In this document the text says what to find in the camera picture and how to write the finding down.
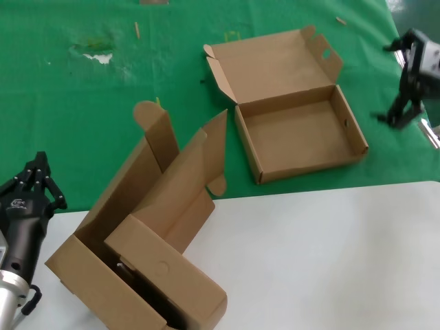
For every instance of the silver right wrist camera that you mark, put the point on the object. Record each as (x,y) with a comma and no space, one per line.
(431,58)

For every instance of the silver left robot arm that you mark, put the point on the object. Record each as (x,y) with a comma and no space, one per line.
(8,295)

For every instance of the cardboard box with hole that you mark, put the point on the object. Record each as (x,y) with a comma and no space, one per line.
(295,134)

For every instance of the short wooden stick piece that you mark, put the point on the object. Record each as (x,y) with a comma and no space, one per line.
(340,21)

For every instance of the large open cardboard box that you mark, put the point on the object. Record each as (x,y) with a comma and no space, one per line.
(137,192)

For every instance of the green table cloth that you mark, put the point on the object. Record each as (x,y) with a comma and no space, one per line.
(68,103)

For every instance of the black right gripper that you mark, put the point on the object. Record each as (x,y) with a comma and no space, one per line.
(412,79)

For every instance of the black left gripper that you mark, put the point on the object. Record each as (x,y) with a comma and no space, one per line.
(22,223)

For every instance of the flat cardboard box with dimple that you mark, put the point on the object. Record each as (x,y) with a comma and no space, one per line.
(165,268)

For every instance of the long wooden stick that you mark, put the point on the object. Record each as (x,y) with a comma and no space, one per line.
(137,31)

